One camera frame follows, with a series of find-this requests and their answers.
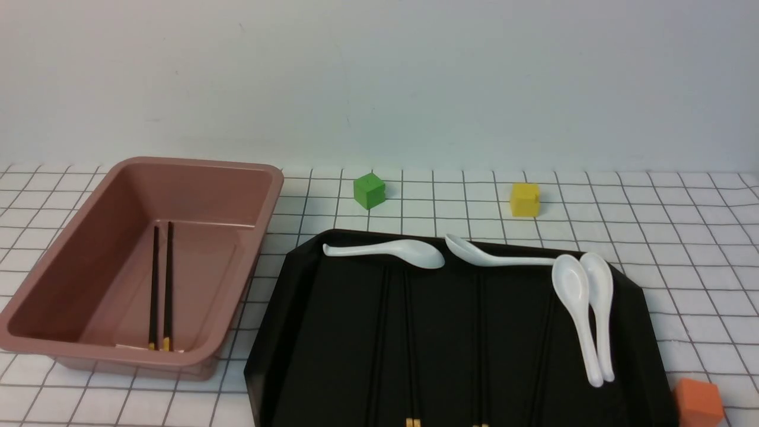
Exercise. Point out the green cube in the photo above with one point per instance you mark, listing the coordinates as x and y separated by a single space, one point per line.
369 191

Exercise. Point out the white ceramic spoon far left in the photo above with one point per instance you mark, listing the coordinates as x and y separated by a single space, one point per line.
414 252

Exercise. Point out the white ceramic spoon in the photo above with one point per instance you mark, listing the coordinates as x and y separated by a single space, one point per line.
467 251
414 252
601 286

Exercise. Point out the white ceramic spoon centre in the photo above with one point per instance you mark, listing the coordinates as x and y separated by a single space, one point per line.
467 251

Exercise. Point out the black plastic tray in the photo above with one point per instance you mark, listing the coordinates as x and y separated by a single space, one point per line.
476 334

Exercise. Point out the yellow cube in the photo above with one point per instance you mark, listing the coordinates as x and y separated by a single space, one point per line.
525 199

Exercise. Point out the black chopstick on tray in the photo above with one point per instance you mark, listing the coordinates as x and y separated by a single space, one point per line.
375 377
539 377
414 418

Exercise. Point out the white ceramic spoon bowl up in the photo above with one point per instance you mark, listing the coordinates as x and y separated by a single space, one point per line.
571 286

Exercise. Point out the white ceramic spoon far right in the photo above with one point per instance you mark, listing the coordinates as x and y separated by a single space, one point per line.
601 286

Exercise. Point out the pink plastic bin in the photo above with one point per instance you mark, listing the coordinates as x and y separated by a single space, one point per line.
86 302

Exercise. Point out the black chopstick in bin right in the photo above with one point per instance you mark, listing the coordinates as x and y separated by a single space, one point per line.
167 334

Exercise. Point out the black chopstick in bin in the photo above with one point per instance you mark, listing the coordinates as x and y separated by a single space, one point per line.
167 334
154 291

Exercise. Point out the black chopstick in bin left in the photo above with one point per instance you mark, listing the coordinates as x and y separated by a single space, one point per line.
154 291

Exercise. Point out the white checkered tablecloth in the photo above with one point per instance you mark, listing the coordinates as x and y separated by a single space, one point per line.
688 239

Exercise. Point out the orange cube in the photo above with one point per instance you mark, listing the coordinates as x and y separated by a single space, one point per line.
699 403

